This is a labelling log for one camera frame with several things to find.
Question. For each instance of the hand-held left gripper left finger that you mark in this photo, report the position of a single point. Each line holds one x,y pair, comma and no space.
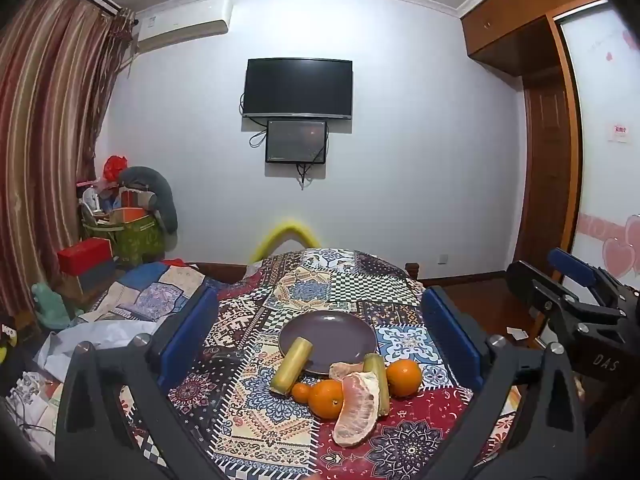
186,332

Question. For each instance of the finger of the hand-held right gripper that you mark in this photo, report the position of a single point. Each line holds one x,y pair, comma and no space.
540,292
570,265

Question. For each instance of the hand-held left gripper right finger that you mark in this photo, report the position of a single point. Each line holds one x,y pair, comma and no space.
450,336

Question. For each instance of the thin sugarcane piece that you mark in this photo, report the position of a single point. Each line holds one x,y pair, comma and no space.
377,385

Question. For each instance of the thick sugarcane piece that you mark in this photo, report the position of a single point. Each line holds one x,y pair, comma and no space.
292,365

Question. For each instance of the small pomelo piece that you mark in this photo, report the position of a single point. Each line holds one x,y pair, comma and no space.
344,371

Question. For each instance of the purple round plate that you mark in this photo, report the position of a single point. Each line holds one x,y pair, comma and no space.
335,332

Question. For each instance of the large pomelo segment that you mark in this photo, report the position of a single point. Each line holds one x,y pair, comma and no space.
356,412

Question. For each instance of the small orange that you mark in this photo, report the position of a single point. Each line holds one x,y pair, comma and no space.
301,393

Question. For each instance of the blue patchwork quilt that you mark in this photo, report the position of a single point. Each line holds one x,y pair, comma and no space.
160,290

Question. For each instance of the white crumpled sheet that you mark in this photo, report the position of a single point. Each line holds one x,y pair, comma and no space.
100,340

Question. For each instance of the brown wooden door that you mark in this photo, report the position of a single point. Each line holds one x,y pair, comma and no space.
545,175

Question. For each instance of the grey box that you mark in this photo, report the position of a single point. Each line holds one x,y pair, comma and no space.
97,275

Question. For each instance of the green storage box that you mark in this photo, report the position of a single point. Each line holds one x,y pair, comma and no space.
135,240

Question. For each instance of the red box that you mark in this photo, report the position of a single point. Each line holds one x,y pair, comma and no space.
85,256

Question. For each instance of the orange box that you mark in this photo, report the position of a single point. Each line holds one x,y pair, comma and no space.
134,214

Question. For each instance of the patchwork printed blanket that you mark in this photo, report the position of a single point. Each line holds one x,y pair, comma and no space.
310,285

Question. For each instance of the green toy figure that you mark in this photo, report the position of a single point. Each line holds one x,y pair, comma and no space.
50,307

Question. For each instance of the yellow chair back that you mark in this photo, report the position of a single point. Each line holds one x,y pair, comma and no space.
285,232

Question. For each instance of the red and white sticker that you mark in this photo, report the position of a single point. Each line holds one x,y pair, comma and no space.
620,132

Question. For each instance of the wooden wardrobe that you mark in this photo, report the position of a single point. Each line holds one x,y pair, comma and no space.
595,110

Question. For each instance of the black and yellow bag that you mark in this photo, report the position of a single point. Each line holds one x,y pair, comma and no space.
6,340

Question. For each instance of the striped red curtain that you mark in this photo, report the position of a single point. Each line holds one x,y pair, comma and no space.
47,125

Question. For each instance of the white air conditioner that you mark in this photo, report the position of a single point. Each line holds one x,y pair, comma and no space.
182,22

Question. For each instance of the small black wall monitor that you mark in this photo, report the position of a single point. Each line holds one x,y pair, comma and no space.
296,141

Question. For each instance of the black wall television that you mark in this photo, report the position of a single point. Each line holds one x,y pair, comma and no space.
297,87

